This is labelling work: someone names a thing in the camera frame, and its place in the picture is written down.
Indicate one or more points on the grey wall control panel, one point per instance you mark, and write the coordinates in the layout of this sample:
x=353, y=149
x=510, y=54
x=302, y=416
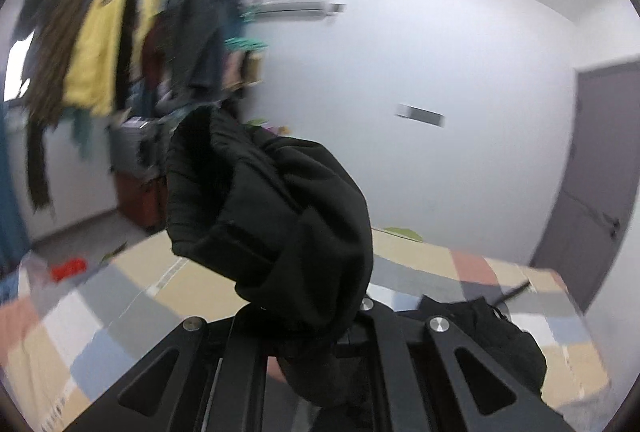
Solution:
x=420, y=115

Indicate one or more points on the dark grey hanging jacket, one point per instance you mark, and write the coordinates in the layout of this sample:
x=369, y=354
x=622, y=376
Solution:
x=196, y=55

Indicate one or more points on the teal window curtain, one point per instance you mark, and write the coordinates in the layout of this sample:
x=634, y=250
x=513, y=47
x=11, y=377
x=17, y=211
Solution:
x=14, y=237

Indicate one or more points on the yellow hanging jacket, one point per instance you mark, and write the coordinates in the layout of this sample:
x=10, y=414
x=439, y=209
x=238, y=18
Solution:
x=90, y=79

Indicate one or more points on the brown wooden cabinet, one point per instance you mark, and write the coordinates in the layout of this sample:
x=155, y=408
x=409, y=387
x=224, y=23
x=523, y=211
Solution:
x=143, y=202

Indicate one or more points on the plaid brown hanging scarf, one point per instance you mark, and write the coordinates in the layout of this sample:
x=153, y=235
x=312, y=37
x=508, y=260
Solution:
x=47, y=62

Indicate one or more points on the grey suitcase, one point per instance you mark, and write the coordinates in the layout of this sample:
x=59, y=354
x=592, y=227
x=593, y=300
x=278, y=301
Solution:
x=133, y=148

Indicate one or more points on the colourful patchwork bed quilt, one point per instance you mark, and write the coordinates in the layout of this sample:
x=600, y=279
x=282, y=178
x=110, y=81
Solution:
x=65, y=344

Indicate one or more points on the black belt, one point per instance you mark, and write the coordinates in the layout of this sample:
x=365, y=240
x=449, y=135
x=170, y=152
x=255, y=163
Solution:
x=511, y=294

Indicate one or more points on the red cloth on floor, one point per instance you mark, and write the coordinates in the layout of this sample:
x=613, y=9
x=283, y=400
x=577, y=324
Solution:
x=70, y=268

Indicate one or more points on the white air conditioner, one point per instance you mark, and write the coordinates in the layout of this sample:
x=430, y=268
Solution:
x=296, y=9

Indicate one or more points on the grey door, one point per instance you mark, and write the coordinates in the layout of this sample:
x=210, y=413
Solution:
x=601, y=175

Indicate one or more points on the green sock drying hanger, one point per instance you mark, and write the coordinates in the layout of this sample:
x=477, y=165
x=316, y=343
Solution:
x=235, y=38

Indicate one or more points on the black door handle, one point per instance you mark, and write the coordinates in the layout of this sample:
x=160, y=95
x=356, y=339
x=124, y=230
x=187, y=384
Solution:
x=612, y=225

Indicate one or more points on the black padded coat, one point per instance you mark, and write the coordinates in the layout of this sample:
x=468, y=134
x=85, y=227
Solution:
x=283, y=220

